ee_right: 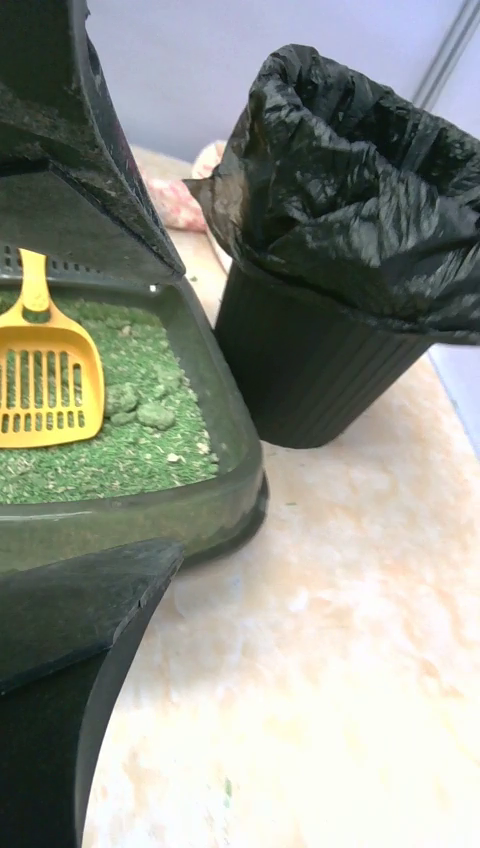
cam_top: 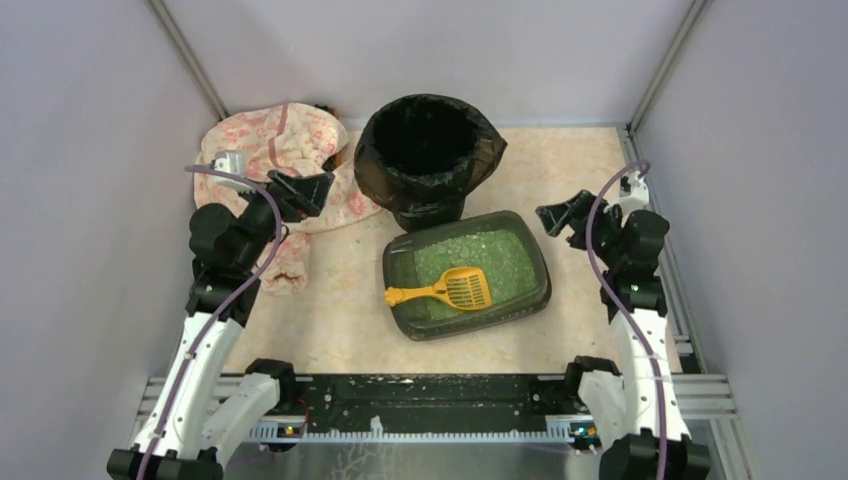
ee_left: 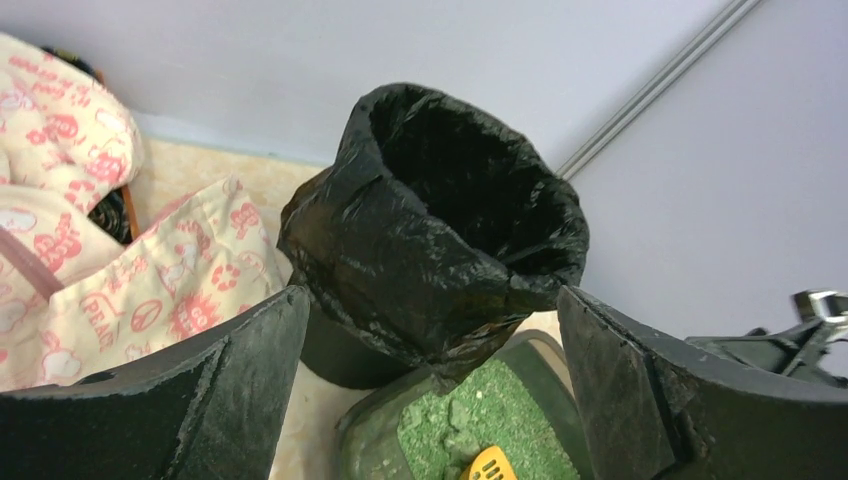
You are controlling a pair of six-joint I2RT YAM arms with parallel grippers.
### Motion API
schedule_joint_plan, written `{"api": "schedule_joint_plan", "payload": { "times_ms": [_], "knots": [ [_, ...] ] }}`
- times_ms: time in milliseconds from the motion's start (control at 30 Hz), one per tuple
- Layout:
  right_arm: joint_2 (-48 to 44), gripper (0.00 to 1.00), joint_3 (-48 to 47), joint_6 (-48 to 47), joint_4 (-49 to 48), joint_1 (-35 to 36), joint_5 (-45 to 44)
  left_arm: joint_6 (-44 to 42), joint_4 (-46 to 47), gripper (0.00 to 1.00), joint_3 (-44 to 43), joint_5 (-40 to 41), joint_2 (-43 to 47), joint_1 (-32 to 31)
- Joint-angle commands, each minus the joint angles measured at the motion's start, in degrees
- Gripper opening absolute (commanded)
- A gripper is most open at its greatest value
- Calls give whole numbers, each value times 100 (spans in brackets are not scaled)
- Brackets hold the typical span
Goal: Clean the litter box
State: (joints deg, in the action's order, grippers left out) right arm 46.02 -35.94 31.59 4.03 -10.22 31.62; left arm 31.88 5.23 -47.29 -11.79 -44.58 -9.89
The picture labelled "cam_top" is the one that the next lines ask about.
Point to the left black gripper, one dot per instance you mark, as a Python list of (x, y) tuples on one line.
[(286, 196)]

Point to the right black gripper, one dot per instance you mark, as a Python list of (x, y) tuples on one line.
[(578, 224)]

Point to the dark grey litter box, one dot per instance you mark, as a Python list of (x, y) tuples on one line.
[(428, 318)]

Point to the black trash bin with bag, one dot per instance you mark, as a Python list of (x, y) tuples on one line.
[(420, 156)]

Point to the yellow litter scoop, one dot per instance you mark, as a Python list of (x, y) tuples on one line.
[(461, 288)]

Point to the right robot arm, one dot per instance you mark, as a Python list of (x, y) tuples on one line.
[(636, 414)]

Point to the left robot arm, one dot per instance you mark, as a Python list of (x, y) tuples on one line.
[(182, 438)]

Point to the green cat litter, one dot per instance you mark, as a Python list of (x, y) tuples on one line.
[(500, 254)]

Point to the pink patterned cloth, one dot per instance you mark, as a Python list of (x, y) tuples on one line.
[(294, 139)]

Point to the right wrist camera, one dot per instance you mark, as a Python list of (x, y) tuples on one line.
[(633, 195)]

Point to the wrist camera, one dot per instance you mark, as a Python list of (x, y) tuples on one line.
[(233, 165), (633, 195)]

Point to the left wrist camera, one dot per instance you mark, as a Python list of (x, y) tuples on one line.
[(233, 165)]

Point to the aluminium frame rail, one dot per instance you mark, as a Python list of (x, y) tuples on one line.
[(284, 429)]

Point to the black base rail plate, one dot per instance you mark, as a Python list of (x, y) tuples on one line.
[(461, 404)]

